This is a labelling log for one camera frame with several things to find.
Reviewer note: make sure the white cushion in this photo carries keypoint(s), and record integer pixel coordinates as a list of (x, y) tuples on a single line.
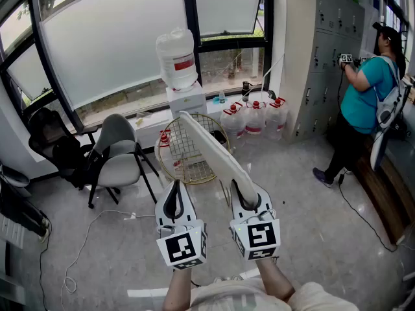
[(220, 154)]

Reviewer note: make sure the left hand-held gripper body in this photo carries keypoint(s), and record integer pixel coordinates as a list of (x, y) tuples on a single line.
[(181, 245)]

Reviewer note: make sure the white window sill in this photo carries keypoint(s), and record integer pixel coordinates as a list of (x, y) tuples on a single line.
[(152, 125)]

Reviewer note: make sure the large clear water bottle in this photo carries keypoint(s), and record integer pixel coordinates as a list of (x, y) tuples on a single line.
[(176, 57)]

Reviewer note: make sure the person's shoe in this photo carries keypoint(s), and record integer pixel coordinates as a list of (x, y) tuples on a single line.
[(220, 279), (237, 278)]

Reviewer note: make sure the black thermos bottle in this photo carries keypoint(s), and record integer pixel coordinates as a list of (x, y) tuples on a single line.
[(246, 91)]

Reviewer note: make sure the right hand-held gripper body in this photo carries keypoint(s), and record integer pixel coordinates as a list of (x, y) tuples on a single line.
[(259, 235)]

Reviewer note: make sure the teal cloth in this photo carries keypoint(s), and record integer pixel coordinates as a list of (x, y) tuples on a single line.
[(216, 100)]

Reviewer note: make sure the person's cream shirt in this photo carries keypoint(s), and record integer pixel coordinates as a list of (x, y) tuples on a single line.
[(246, 296)]

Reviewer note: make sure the small clear water bottle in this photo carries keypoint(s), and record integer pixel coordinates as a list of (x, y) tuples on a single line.
[(222, 97)]

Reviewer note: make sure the black mesh office chair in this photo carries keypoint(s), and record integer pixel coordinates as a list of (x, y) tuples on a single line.
[(48, 134)]

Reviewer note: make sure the person's right shoe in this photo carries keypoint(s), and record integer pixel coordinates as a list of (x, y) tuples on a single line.
[(237, 278)]

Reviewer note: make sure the person's left shoe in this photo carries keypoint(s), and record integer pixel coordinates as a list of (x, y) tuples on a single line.
[(220, 279)]

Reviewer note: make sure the black equipment stand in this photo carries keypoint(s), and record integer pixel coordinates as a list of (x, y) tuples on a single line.
[(19, 206)]

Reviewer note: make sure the grey locker cabinet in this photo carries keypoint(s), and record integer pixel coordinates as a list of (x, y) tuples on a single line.
[(321, 76)]

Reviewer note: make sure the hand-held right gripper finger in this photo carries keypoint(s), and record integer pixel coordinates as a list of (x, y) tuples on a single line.
[(236, 202), (265, 202)]

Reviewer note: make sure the yellowish crumpled wrapper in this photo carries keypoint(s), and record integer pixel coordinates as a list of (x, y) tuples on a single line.
[(139, 121)]

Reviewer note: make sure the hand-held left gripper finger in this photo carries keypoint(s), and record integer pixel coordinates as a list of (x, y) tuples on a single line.
[(188, 207), (160, 209)]

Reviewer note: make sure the grey padded chair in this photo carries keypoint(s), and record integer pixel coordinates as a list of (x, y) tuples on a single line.
[(116, 173)]

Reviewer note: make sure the white water dispenser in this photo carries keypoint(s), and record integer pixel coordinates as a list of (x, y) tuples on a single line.
[(186, 102)]

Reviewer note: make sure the black round bin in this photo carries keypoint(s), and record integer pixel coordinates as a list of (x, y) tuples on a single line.
[(218, 138)]

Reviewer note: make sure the black framed window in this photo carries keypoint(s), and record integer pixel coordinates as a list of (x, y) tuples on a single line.
[(188, 11)]

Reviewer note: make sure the white floor tape strip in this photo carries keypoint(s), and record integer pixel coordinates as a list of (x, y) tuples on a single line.
[(147, 293)]

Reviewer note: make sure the person's left forearm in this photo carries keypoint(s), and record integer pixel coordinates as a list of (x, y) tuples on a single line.
[(178, 290)]

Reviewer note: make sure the person's right forearm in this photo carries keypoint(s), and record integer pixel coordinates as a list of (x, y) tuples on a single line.
[(274, 277)]

